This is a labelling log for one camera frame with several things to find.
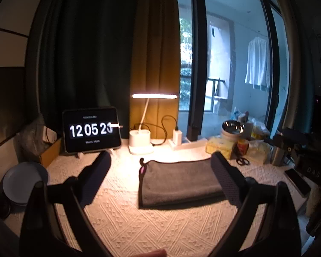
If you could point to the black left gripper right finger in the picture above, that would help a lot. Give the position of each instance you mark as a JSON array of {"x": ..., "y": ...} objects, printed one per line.
[{"x": 278, "y": 233}]

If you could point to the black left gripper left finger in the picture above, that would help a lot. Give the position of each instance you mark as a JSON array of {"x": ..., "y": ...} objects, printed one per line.
[{"x": 41, "y": 232}]

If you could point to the grey microfibre towel black trim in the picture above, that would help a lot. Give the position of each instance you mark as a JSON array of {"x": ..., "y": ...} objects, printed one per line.
[{"x": 178, "y": 185}]

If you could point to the black smartphone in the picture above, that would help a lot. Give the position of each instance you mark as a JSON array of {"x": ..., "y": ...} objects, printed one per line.
[{"x": 299, "y": 183}]

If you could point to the cardboard box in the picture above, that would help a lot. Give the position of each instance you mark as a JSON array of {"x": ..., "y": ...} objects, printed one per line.
[{"x": 50, "y": 154}]

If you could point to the stainless steel tumbler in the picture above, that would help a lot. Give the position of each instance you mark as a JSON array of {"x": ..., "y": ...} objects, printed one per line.
[{"x": 278, "y": 153}]

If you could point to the yellow lidded jar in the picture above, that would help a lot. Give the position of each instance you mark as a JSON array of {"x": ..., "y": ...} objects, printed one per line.
[{"x": 242, "y": 145}]

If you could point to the yellow tissue box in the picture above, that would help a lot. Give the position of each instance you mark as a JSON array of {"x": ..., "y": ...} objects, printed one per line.
[{"x": 225, "y": 146}]

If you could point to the white ceramic bowl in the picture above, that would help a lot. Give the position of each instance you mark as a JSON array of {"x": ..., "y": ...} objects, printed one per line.
[{"x": 230, "y": 136}]

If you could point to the tablet showing clock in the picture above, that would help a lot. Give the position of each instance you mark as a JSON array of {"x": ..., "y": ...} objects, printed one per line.
[{"x": 91, "y": 130}]

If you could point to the magenta towel black trim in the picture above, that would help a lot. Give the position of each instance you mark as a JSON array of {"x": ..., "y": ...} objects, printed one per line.
[{"x": 142, "y": 170}]

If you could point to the stainless steel bowl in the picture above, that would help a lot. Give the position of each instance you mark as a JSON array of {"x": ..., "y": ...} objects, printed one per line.
[{"x": 233, "y": 127}]

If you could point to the white power strip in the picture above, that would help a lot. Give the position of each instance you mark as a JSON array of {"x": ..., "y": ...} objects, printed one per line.
[{"x": 186, "y": 144}]

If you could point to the white desk lamp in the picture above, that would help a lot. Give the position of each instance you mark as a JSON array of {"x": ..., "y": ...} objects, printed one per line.
[{"x": 140, "y": 139}]

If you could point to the black power adapter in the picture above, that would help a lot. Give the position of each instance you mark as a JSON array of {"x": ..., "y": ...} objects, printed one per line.
[{"x": 192, "y": 133}]

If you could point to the white usb charger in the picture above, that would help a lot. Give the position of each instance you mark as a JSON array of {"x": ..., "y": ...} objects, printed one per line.
[{"x": 177, "y": 137}]

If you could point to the white hanging shirt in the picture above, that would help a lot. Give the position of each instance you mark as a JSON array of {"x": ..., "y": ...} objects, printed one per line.
[{"x": 258, "y": 64}]

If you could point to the mustard yellow curtain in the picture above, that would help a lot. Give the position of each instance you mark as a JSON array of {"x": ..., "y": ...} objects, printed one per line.
[{"x": 155, "y": 64}]

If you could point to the black handled scissors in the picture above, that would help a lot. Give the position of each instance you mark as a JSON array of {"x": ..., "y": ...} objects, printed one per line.
[{"x": 240, "y": 160}]

